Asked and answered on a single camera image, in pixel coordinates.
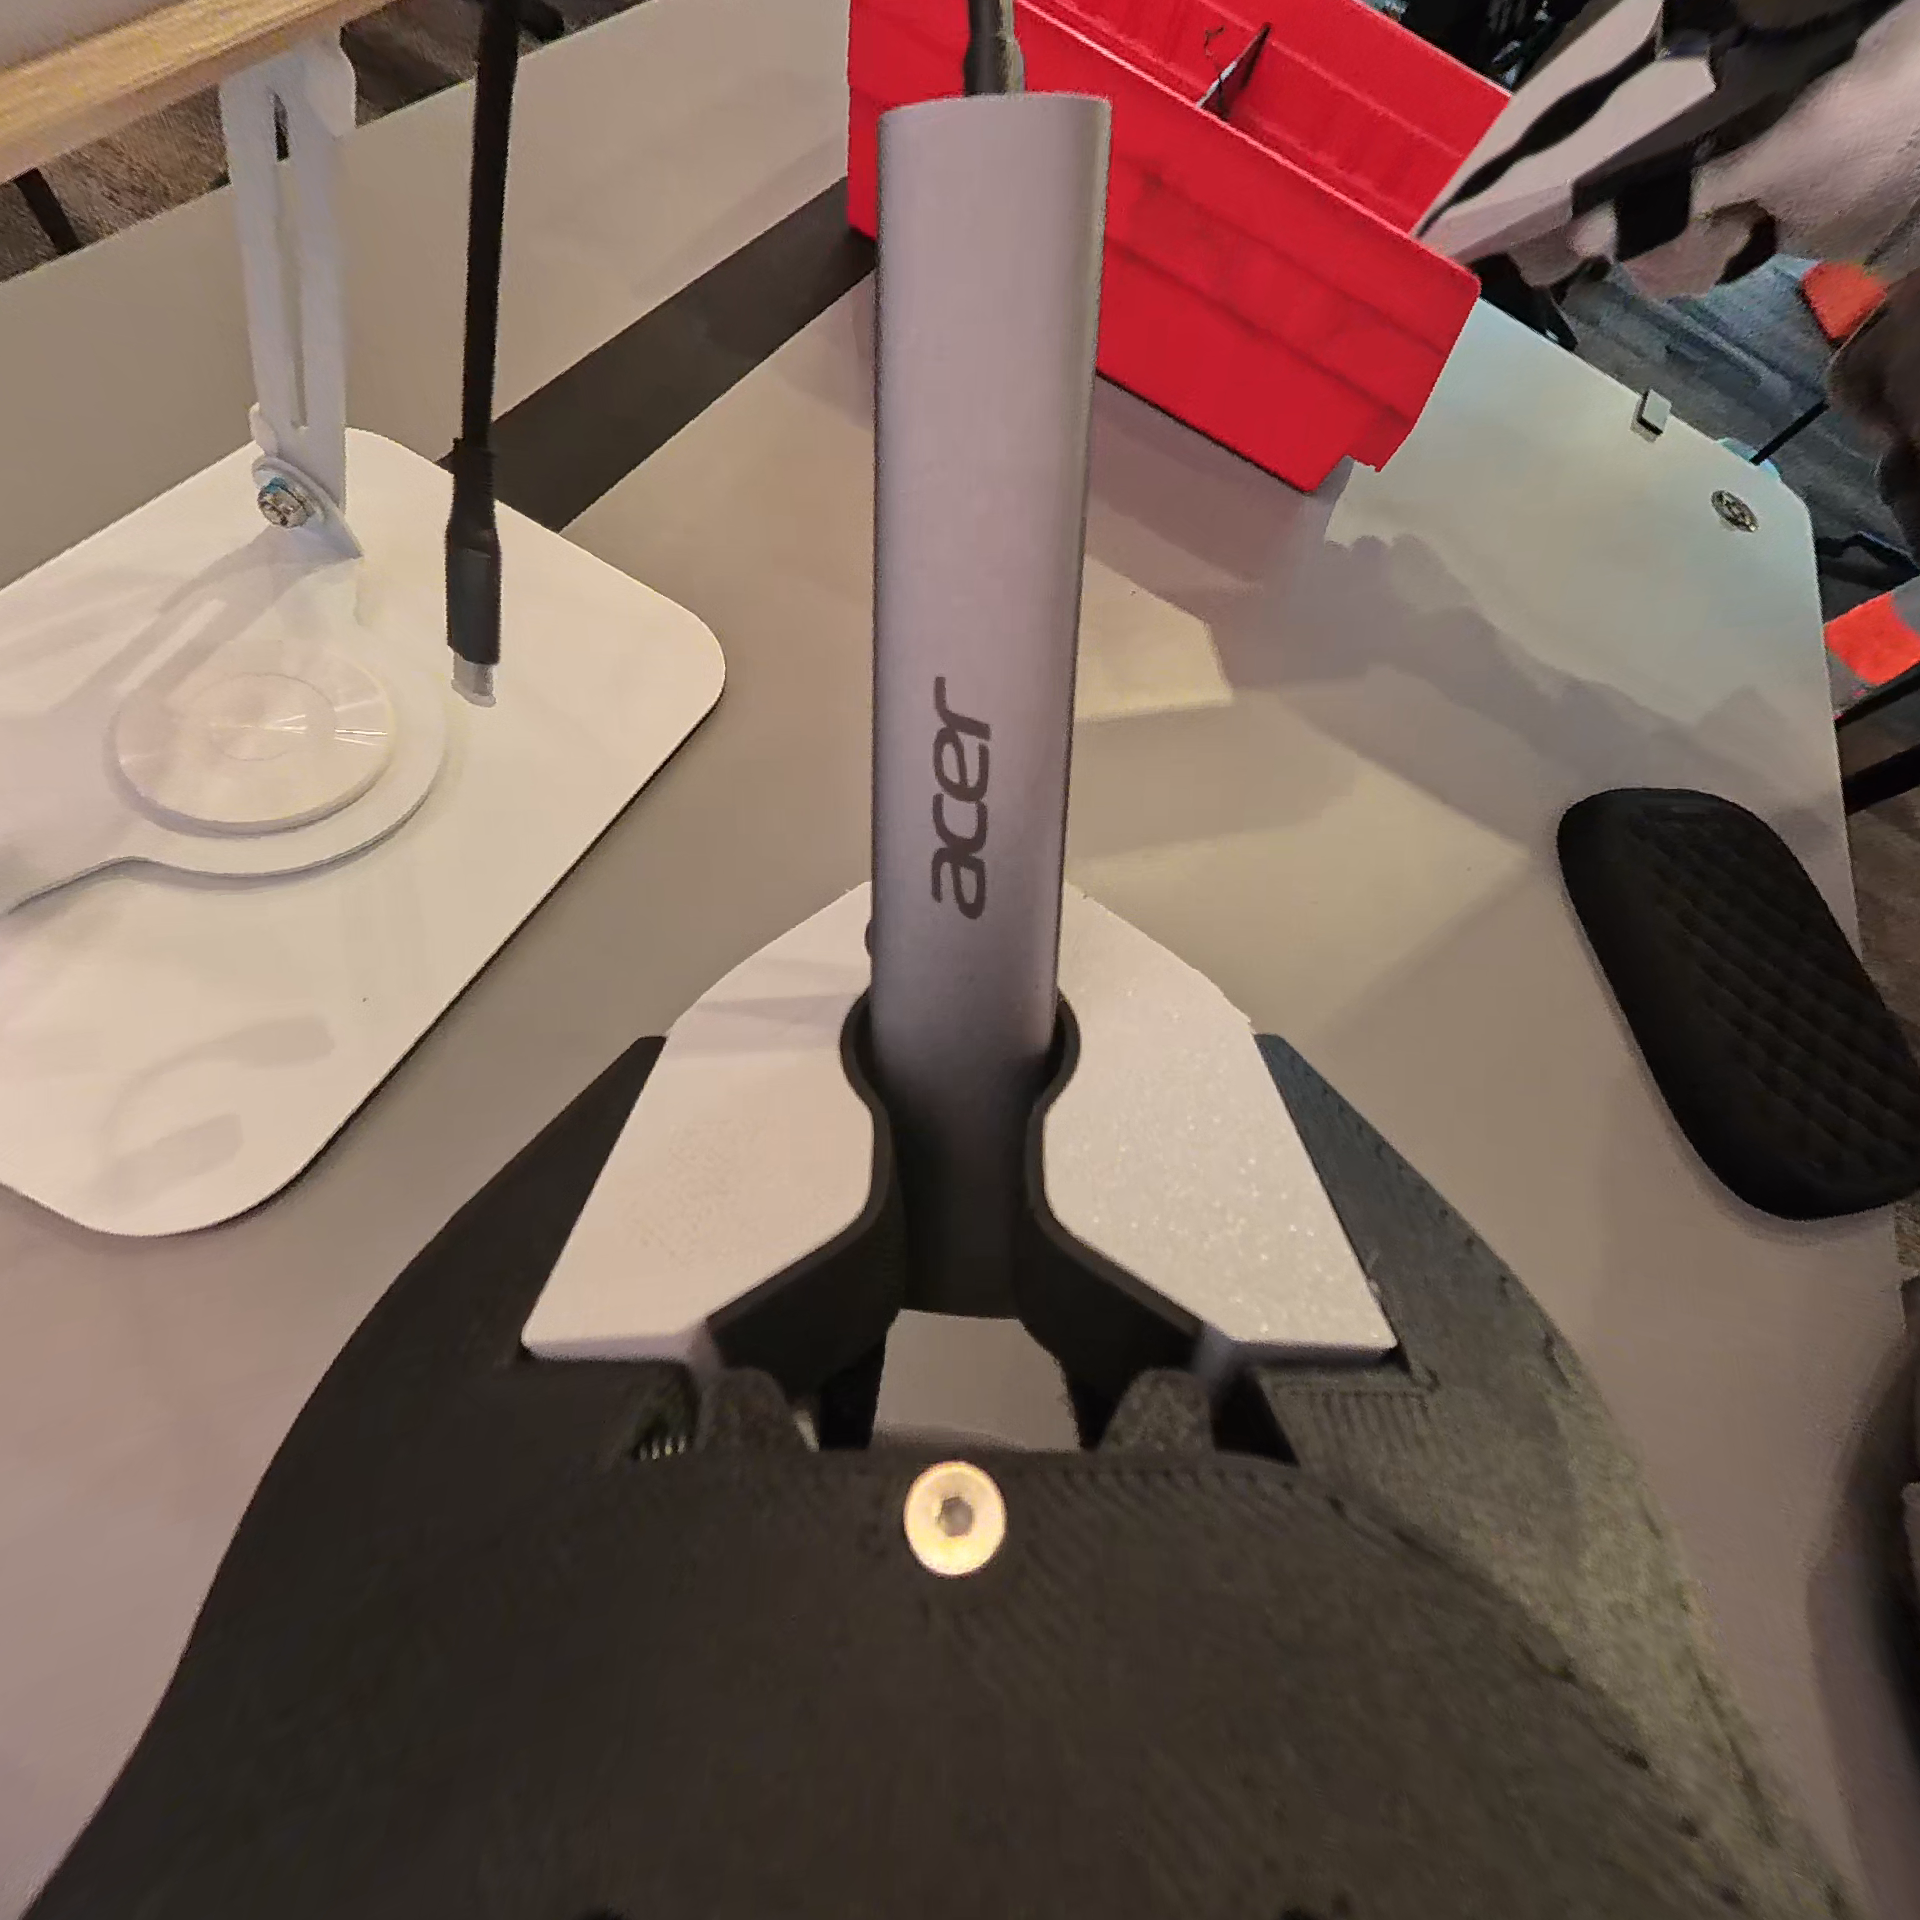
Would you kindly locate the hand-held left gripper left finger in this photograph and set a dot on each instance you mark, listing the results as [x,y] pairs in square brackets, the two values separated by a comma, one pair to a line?
[723,1173]

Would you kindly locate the person's right hand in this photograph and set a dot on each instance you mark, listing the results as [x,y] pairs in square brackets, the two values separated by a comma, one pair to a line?
[1816,166]

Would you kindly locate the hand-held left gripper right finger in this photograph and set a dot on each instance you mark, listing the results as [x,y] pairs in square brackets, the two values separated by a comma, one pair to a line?
[1216,1173]

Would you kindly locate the grey usb hub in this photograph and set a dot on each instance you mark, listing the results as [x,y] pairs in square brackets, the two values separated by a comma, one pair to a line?
[976,451]

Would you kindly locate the red plastic bin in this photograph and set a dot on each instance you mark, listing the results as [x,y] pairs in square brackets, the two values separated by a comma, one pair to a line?
[1260,241]

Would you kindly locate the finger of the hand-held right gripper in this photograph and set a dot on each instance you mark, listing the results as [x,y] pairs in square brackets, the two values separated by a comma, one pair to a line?
[1591,137]

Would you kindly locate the dark cloth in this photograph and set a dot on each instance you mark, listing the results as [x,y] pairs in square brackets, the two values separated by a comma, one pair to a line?
[1755,1007]

